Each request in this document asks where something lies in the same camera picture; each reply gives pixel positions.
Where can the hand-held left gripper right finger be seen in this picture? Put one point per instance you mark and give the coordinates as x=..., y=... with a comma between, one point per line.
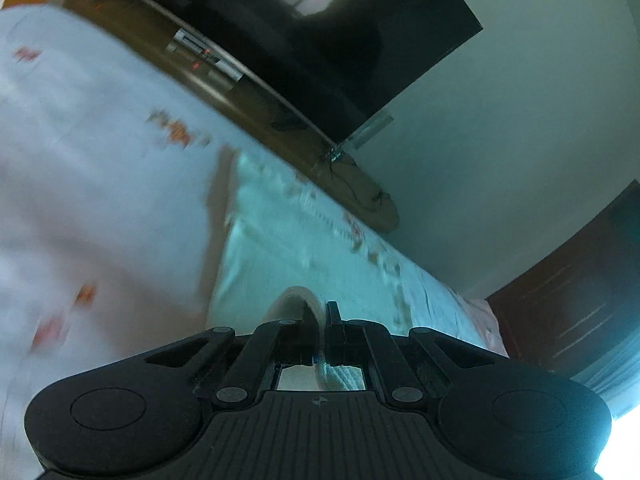
x=334, y=337

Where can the wooden television stand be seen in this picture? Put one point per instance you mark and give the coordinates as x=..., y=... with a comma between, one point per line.
x=150, y=47

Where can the white knit sweater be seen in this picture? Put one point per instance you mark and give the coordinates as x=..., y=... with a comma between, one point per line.
x=280, y=245

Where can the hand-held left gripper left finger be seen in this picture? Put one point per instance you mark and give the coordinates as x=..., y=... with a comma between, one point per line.
x=306, y=342

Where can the glass table lamp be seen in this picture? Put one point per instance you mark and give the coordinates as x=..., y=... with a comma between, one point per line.
x=367, y=131

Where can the floral bed sheet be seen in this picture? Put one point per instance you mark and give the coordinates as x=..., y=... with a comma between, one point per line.
x=100, y=185

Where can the silver set-top box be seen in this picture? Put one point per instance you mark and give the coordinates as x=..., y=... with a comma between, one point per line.
x=205, y=54

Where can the large black television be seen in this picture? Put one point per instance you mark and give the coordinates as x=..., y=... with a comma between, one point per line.
x=350, y=35

